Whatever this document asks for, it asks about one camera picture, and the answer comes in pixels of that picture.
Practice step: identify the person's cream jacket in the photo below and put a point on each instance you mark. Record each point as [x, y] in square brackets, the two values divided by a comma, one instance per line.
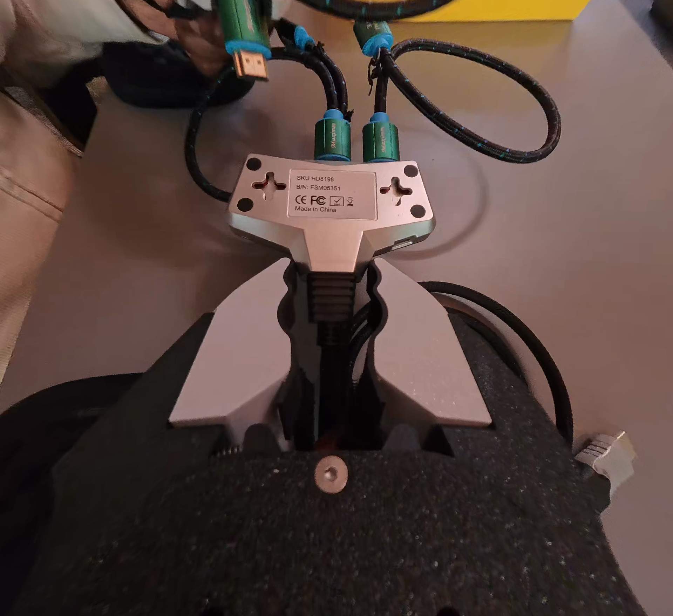
[26, 232]

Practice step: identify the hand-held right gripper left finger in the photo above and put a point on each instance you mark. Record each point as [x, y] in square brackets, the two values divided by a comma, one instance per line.
[236, 363]

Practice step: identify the person's left forearm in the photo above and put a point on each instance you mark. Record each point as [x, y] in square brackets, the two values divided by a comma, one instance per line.
[52, 11]

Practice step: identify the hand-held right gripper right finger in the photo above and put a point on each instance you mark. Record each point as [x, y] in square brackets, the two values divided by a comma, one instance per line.
[426, 363]

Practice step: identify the person's left hand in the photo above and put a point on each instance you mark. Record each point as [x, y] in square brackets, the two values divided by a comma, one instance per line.
[202, 43]

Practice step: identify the silver HDMI switch box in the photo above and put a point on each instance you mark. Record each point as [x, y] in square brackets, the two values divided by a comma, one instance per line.
[336, 243]

